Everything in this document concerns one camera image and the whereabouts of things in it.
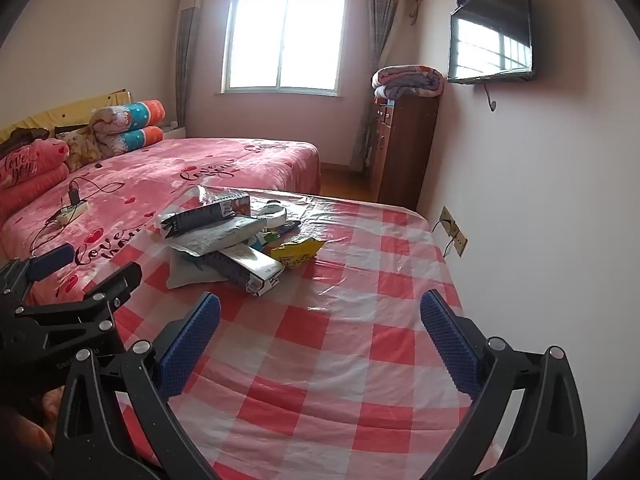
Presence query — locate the person's left hand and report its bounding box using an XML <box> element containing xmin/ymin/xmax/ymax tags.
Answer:
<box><xmin>0</xmin><ymin>407</ymin><xmax>54</xmax><ymax>462</ymax></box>

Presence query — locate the white power strip with cables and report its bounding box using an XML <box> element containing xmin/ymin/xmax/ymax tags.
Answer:
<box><xmin>30</xmin><ymin>172</ymin><xmax>126</xmax><ymax>256</ymax></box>

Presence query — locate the wall socket plate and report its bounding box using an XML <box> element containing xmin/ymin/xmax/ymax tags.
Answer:
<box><xmin>439</xmin><ymin>205</ymin><xmax>469</xmax><ymax>257</ymax></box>

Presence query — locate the folded pink grey blanket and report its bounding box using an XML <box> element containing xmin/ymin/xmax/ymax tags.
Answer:
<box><xmin>371</xmin><ymin>65</ymin><xmax>445</xmax><ymax>102</ymax></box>

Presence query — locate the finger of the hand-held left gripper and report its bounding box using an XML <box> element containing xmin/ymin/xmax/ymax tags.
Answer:
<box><xmin>14</xmin><ymin>261</ymin><xmax>144</xmax><ymax>332</ymax></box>
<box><xmin>0</xmin><ymin>243</ymin><xmax>77</xmax><ymax>307</ymax></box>

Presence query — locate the black wall television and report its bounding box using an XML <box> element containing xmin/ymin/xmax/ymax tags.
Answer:
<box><xmin>446</xmin><ymin>0</ymin><xmax>536</xmax><ymax>85</ymax></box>

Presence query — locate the yellow headboard cloth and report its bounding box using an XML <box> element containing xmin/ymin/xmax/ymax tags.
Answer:
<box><xmin>0</xmin><ymin>89</ymin><xmax>133</xmax><ymax>143</ymax></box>

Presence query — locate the brown wooden cabinet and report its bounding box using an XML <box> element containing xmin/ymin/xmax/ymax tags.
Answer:
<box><xmin>367</xmin><ymin>94</ymin><xmax>441</xmax><ymax>211</ymax></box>

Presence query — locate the blue white cartoon packet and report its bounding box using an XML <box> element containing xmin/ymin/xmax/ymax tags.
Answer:
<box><xmin>250</xmin><ymin>200</ymin><xmax>302</xmax><ymax>235</ymax></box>

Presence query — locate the white blue milk carton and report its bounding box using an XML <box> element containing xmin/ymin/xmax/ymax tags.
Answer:
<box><xmin>160</xmin><ymin>195</ymin><xmax>251</xmax><ymax>240</ymax></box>

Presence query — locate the yellow snack wrapper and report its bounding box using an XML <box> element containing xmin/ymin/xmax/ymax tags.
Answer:
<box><xmin>270</xmin><ymin>237</ymin><xmax>326</xmax><ymax>268</ymax></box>

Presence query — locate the rolled colourful blanket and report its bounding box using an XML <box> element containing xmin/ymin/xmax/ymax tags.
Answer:
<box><xmin>89</xmin><ymin>100</ymin><xmax>167</xmax><ymax>161</ymax></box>

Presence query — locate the red checkered tablecloth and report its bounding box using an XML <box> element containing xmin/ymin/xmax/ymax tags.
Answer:
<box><xmin>102</xmin><ymin>187</ymin><xmax>501</xmax><ymax>480</ymax></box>

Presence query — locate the plain pink pillow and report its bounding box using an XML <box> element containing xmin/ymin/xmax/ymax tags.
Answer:
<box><xmin>0</xmin><ymin>162</ymin><xmax>71</xmax><ymax>222</ymax></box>

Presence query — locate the green white milk carton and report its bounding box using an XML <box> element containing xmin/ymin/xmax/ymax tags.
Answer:
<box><xmin>200</xmin><ymin>245</ymin><xmax>286</xmax><ymax>297</ymax></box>

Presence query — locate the dark brown fur cloth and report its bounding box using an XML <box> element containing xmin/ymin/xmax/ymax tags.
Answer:
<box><xmin>0</xmin><ymin>127</ymin><xmax>51</xmax><ymax>158</ymax></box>

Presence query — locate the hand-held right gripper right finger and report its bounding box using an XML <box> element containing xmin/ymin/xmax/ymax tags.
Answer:
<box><xmin>419</xmin><ymin>288</ymin><xmax>589</xmax><ymax>480</ymax></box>

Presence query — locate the floral pillow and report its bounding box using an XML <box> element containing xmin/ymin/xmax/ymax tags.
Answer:
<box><xmin>55</xmin><ymin>127</ymin><xmax>103</xmax><ymax>173</ymax></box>

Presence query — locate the bright window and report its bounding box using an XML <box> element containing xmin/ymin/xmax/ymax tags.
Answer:
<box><xmin>220</xmin><ymin>0</ymin><xmax>348</xmax><ymax>95</ymax></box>

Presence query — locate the clear plastic bag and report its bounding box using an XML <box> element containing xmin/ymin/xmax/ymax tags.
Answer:
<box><xmin>192</xmin><ymin>185</ymin><xmax>248</xmax><ymax>206</ymax></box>

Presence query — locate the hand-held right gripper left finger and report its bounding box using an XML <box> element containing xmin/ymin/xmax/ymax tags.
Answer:
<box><xmin>52</xmin><ymin>291</ymin><xmax>223</xmax><ymax>480</ymax></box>

